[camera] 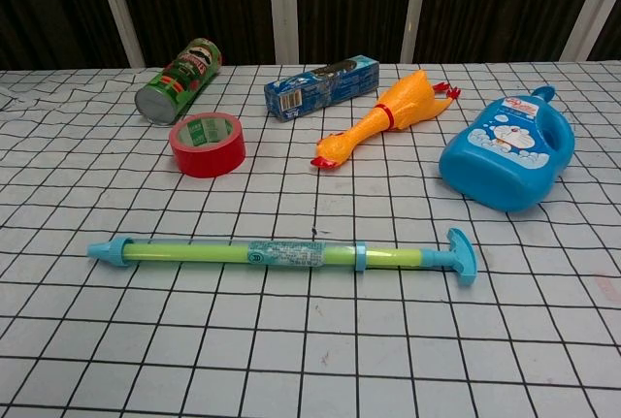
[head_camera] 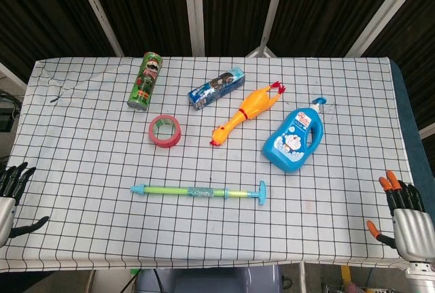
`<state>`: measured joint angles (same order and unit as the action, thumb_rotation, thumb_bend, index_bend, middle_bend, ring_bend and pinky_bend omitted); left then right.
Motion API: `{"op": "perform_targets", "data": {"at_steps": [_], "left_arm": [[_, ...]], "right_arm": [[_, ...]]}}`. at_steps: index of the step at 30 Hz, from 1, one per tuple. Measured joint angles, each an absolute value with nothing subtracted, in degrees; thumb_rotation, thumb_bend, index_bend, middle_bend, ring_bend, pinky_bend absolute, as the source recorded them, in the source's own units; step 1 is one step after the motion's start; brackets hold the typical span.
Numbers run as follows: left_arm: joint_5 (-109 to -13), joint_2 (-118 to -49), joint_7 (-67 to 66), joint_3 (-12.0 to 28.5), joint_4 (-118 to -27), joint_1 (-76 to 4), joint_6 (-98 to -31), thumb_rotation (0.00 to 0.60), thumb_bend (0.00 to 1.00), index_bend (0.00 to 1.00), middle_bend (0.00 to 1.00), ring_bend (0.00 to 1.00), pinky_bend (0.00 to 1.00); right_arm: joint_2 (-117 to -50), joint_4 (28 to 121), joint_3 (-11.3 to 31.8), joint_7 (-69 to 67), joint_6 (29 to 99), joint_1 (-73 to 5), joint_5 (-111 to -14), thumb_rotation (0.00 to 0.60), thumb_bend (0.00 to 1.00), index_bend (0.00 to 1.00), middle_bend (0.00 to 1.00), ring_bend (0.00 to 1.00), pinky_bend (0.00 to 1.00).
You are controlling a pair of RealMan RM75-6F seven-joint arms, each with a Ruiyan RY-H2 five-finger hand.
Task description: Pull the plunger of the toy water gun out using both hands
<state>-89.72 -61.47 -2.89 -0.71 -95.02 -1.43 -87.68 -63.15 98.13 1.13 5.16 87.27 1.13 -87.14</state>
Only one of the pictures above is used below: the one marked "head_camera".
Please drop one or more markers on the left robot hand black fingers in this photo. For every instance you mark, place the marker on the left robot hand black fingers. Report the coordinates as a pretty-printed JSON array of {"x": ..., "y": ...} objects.
[{"x": 7, "y": 211}]

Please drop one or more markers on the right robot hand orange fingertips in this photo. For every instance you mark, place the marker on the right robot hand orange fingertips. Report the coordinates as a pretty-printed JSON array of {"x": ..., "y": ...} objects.
[{"x": 413, "y": 232}]

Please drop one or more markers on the green blue toy syringe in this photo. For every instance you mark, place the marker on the green blue toy syringe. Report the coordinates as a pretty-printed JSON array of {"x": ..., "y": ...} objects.
[{"x": 163, "y": 190}]

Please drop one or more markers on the black electronic device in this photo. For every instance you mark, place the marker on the black electronic device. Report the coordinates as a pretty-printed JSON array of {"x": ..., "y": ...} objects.
[{"x": 7, "y": 116}]

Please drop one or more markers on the blue table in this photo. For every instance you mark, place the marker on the blue table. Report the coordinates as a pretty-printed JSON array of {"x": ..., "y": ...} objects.
[{"x": 413, "y": 130}]

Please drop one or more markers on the white checkered tablecloth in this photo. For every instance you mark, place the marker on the white checkered tablecloth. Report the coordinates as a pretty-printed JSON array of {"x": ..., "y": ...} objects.
[{"x": 102, "y": 157}]

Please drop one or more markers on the blue detergent pump bottle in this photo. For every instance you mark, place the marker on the blue detergent pump bottle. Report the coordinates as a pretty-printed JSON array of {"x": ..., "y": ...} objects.
[{"x": 289, "y": 143}]

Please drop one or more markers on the red tape roll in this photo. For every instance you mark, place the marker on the red tape roll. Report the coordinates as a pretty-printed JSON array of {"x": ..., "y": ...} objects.
[{"x": 170, "y": 142}]

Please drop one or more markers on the green Pringles can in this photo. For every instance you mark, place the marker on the green Pringles can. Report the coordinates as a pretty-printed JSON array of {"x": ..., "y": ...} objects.
[{"x": 144, "y": 82}]

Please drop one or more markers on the yellow rubber chicken toy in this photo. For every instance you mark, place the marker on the yellow rubber chicken toy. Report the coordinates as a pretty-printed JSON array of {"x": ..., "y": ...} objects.
[{"x": 251, "y": 104}]

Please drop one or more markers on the blue Oreo cookie box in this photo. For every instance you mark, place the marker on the blue Oreo cookie box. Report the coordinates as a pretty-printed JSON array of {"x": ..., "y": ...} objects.
[{"x": 217, "y": 89}]

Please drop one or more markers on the white metal frame post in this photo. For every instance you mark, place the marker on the white metal frame post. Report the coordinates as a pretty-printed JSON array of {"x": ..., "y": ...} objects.
[
  {"x": 272, "y": 11},
  {"x": 98, "y": 11},
  {"x": 194, "y": 11},
  {"x": 384, "y": 14}
]

